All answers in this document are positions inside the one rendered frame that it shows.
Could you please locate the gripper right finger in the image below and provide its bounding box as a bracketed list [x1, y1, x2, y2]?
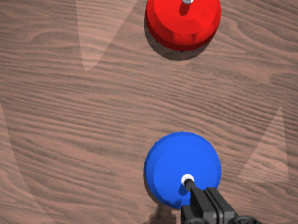
[204, 187, 262, 224]

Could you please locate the red service bell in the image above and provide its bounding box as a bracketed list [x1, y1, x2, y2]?
[145, 0, 221, 53]

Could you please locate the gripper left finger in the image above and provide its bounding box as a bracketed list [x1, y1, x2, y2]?
[181, 187, 216, 224]

